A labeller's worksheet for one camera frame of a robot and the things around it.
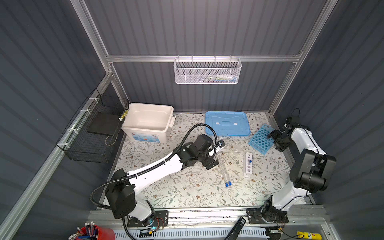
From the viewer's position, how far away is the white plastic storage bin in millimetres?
930

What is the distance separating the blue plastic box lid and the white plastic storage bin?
31 centimetres

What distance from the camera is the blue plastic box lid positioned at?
43.7 inches
